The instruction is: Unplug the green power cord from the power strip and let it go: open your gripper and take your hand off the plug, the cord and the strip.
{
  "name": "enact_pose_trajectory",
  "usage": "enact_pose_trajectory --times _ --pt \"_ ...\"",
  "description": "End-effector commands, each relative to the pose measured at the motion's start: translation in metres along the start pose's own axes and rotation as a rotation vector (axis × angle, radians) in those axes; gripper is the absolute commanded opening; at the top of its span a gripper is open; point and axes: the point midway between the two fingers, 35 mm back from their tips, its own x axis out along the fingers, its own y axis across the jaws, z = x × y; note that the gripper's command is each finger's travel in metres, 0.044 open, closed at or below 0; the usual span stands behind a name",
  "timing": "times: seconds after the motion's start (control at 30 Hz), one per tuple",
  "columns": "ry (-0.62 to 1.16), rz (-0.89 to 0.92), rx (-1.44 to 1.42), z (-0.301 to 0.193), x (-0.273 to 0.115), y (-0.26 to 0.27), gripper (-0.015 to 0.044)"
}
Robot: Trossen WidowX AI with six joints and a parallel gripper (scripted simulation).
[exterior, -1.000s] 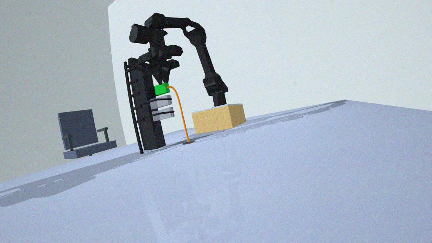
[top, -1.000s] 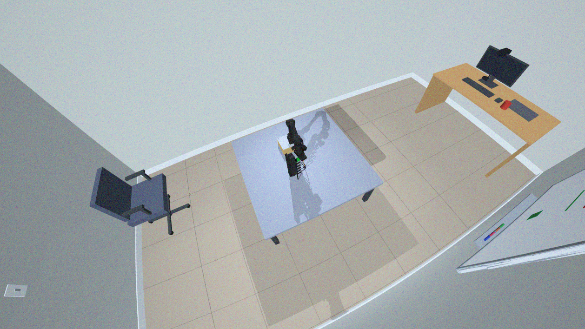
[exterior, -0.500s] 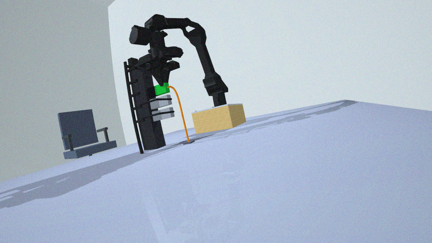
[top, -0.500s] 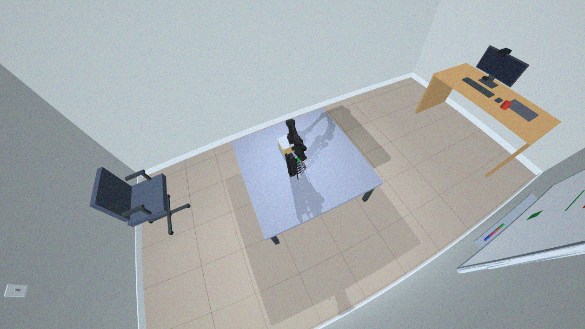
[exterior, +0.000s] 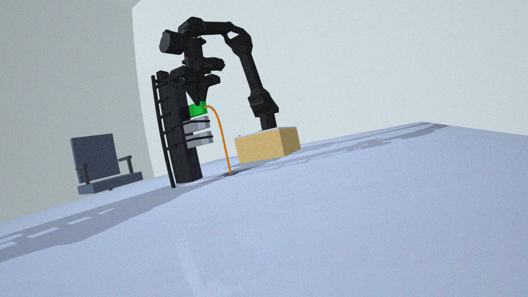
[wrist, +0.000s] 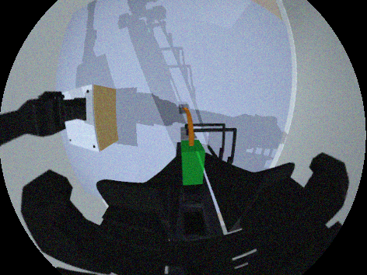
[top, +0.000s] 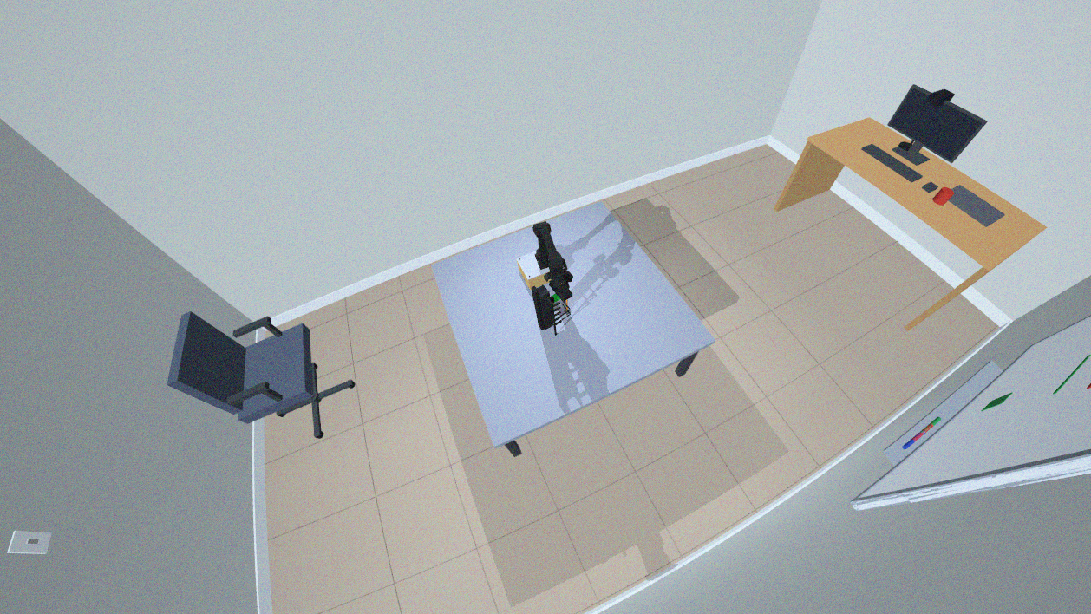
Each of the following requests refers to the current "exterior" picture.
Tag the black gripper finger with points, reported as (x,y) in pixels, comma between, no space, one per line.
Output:
(192,88)
(203,88)

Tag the green plug with orange cord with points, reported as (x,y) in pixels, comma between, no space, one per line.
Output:
(192,110)

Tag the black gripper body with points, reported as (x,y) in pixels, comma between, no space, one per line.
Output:
(189,72)

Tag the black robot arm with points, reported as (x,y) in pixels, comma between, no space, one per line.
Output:
(185,40)

